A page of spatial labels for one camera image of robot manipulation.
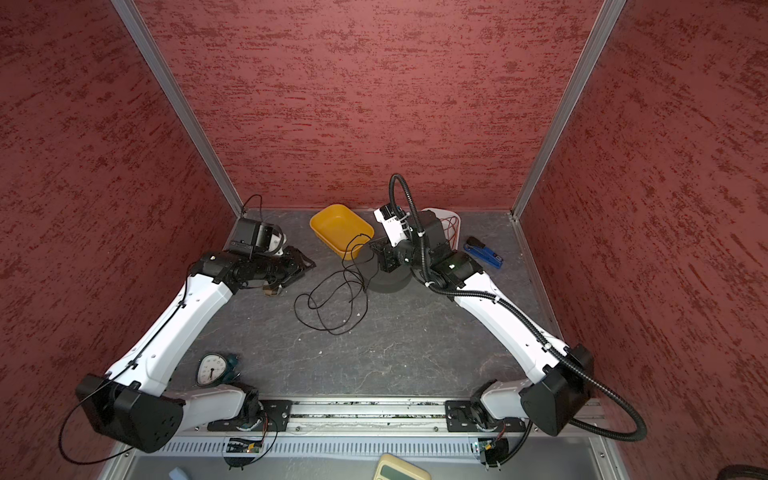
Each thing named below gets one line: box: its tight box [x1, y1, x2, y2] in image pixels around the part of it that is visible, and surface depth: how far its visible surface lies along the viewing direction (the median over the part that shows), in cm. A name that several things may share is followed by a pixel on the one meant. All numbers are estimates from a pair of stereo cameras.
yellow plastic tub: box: [310, 204, 375, 261], surface depth 115 cm
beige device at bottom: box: [373, 453, 432, 480], surface depth 67 cm
